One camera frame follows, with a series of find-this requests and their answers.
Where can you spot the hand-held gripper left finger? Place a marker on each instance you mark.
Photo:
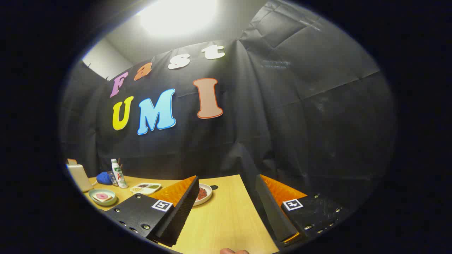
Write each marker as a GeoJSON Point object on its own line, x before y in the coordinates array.
{"type": "Point", "coordinates": [180, 215]}

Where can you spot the white divided bean dish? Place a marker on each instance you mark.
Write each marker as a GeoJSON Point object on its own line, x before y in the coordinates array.
{"type": "Point", "coordinates": [145, 188]}

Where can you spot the blue cloth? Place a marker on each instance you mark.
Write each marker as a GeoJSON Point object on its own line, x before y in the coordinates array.
{"type": "Point", "coordinates": [103, 178]}

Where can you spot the white toaster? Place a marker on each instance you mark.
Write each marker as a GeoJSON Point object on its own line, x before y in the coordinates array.
{"type": "Point", "coordinates": [80, 176]}

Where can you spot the pale green round plate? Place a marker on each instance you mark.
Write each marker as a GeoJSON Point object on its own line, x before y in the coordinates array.
{"type": "Point", "coordinates": [92, 200]}

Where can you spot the clear glass utensil holder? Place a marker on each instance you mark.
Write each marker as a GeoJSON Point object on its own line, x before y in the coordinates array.
{"type": "Point", "coordinates": [113, 179]}

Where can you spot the white bread slice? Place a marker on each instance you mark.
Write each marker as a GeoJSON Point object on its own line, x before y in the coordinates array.
{"type": "Point", "coordinates": [106, 199]}

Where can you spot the toasted bread slice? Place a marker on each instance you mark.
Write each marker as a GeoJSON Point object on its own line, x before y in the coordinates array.
{"type": "Point", "coordinates": [71, 161]}

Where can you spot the round pink ham slice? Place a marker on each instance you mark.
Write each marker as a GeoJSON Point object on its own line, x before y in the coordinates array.
{"type": "Point", "coordinates": [103, 196]}

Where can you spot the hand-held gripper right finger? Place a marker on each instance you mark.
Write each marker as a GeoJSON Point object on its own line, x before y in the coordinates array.
{"type": "Point", "coordinates": [273, 211]}

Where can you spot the white drink bottle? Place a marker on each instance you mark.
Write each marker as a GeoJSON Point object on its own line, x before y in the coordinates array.
{"type": "Point", "coordinates": [119, 174]}

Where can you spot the round beige plate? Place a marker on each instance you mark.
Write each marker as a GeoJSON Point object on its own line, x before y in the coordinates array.
{"type": "Point", "coordinates": [206, 197]}

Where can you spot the black backdrop cloth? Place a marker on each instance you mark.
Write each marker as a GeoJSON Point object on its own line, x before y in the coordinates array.
{"type": "Point", "coordinates": [282, 123]}

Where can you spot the dark red meat pieces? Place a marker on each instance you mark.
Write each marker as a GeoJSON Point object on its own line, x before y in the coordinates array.
{"type": "Point", "coordinates": [202, 194]}

